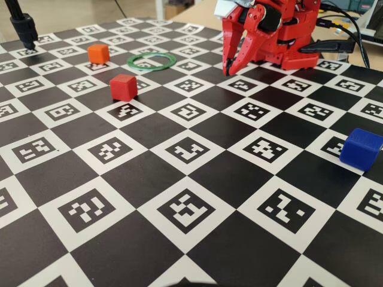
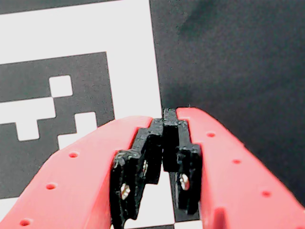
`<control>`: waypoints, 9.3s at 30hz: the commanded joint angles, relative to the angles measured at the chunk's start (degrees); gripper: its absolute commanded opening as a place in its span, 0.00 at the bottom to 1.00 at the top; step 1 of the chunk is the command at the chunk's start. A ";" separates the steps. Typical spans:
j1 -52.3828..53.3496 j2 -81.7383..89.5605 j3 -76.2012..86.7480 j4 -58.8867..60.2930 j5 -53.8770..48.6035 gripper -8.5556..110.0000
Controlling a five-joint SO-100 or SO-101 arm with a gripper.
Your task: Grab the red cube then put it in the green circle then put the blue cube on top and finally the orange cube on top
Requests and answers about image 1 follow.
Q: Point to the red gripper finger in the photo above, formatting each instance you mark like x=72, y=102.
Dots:
x=230, y=39
x=252, y=33

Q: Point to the red cube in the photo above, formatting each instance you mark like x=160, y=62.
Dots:
x=122, y=88

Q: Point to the blue cube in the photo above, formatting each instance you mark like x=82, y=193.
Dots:
x=359, y=149

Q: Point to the orange cube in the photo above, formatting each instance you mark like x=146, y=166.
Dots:
x=98, y=53

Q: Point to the black usb plug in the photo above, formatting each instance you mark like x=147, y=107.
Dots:
x=324, y=24

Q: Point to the cardboard box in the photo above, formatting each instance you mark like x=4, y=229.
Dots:
x=176, y=10

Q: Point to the black power plug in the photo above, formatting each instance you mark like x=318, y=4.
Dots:
x=329, y=47

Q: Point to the green box with red label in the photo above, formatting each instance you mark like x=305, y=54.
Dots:
x=360, y=5

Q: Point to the white laptop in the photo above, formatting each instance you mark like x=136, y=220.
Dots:
x=374, y=33

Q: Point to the black white marker mat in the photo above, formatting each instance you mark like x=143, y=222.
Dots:
x=191, y=167

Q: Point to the black tripod leg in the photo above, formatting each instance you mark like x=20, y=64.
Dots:
x=25, y=28

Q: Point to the white post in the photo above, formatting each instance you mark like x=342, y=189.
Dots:
x=160, y=9

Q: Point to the black blurred camera mount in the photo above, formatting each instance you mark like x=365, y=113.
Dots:
x=191, y=283

